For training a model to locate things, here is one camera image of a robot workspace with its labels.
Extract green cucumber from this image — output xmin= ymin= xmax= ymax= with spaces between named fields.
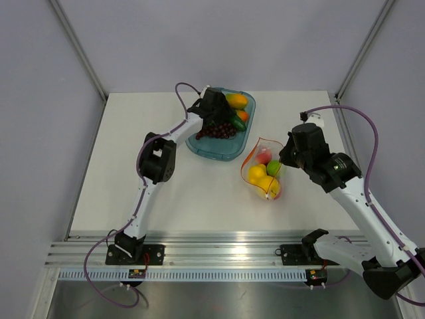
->
xmin=228 ymin=115 xmax=246 ymax=132

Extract green guava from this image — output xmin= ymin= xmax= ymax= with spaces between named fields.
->
xmin=266 ymin=159 xmax=282 ymax=178

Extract clear zip top bag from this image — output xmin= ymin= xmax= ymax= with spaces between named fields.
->
xmin=240 ymin=138 xmax=286 ymax=201

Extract red apple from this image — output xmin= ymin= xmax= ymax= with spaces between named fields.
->
xmin=273 ymin=190 xmax=282 ymax=200

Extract yellow lemon front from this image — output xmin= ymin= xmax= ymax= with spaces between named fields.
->
xmin=256 ymin=175 xmax=281 ymax=200

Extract yellow lemon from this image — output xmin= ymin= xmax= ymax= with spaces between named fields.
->
xmin=248 ymin=164 xmax=267 ymax=184
xmin=256 ymin=175 xmax=281 ymax=200

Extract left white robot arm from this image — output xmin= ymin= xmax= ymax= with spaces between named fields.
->
xmin=114 ymin=86 xmax=235 ymax=265

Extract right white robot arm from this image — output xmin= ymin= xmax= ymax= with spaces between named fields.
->
xmin=280 ymin=123 xmax=424 ymax=300

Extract orange yellow mango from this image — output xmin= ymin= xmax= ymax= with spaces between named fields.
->
xmin=225 ymin=94 xmax=248 ymax=110

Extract dark grapes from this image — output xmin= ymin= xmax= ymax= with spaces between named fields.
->
xmin=195 ymin=122 xmax=237 ymax=140

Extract orange fruit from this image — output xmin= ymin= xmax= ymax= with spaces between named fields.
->
xmin=236 ymin=110 xmax=249 ymax=122

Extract teal plastic fruit basket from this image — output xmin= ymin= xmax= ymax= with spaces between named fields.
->
xmin=186 ymin=87 xmax=256 ymax=161

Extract right control board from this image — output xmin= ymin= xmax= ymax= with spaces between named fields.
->
xmin=305 ymin=268 xmax=328 ymax=290

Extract control board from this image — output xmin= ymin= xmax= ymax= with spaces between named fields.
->
xmin=128 ymin=268 xmax=146 ymax=278
xmin=305 ymin=268 xmax=328 ymax=290

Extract left control board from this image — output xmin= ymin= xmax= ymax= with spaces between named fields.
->
xmin=128 ymin=268 xmax=146 ymax=278

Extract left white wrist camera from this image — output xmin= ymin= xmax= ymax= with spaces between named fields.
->
xmin=199 ymin=84 xmax=211 ymax=95

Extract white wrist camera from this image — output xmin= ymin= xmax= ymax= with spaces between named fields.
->
xmin=199 ymin=84 xmax=211 ymax=95
xmin=300 ymin=112 xmax=325 ymax=128

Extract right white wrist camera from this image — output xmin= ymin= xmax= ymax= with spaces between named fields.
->
xmin=300 ymin=112 xmax=325 ymax=128

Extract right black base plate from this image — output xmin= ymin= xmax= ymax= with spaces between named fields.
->
xmin=274 ymin=244 xmax=337 ymax=266

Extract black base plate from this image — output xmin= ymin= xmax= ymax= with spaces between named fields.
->
xmin=274 ymin=244 xmax=337 ymax=266
xmin=105 ymin=245 xmax=165 ymax=266

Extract right aluminium frame post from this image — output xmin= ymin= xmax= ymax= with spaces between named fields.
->
xmin=335 ymin=0 xmax=398 ymax=103

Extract aluminium frame post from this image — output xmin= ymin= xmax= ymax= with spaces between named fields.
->
xmin=47 ymin=0 xmax=108 ymax=105
xmin=335 ymin=0 xmax=398 ymax=103

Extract aluminium mounting rail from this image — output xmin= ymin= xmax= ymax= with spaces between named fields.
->
xmin=44 ymin=231 xmax=307 ymax=269

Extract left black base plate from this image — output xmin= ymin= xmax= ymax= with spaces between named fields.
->
xmin=105 ymin=245 xmax=165 ymax=266

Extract left aluminium frame post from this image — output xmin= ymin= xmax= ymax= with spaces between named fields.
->
xmin=47 ymin=0 xmax=108 ymax=105

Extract white slotted cable duct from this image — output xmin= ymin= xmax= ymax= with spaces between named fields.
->
xmin=58 ymin=268 xmax=306 ymax=282

